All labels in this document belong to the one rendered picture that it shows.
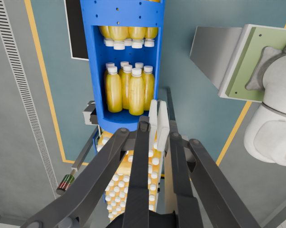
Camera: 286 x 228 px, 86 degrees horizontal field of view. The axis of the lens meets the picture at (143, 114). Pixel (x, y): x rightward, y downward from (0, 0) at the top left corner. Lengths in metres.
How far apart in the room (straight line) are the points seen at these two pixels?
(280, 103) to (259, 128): 0.11
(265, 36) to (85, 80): 1.73
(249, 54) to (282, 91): 0.21
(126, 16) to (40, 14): 1.66
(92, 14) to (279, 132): 0.70
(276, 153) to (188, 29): 1.37
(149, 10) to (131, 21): 0.06
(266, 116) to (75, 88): 1.91
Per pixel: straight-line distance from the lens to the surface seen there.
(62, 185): 1.06
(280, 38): 0.84
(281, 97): 0.68
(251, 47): 0.79
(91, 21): 0.56
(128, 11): 0.51
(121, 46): 0.58
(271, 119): 0.70
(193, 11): 1.76
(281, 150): 0.68
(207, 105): 2.04
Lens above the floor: 1.73
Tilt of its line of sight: 59 degrees down
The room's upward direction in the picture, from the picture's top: 170 degrees counter-clockwise
